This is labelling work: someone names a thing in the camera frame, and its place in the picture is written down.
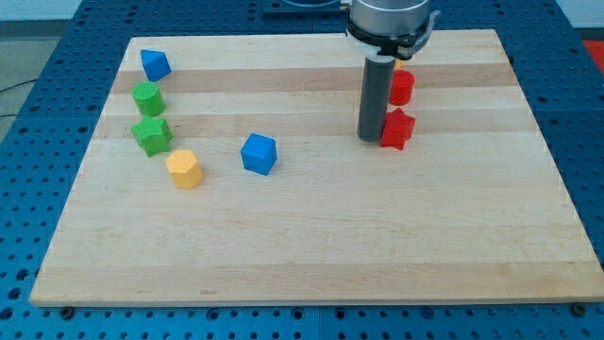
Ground blue cube block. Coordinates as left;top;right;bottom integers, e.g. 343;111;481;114
241;133;277;176

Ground green cylinder block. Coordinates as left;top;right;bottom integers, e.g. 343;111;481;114
131;81;166;117

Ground green star block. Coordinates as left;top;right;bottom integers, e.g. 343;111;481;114
130;116;173;157

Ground yellow hexagon block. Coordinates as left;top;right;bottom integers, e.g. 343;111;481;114
166;149;204;189

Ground black cable on floor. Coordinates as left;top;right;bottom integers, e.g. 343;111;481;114
0;77;38;119

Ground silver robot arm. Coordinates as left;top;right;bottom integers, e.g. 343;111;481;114
341;0;441;63

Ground wooden board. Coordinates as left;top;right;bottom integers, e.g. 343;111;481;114
30;29;603;307

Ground red star block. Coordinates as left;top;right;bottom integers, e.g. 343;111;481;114
379;109;416;150

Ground red cylinder block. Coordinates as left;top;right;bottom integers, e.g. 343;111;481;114
389;70;415;106

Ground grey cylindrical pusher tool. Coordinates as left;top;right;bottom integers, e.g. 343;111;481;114
357;59;395;142

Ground blue triangular prism block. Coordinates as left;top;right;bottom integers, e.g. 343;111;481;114
141;49;172;81

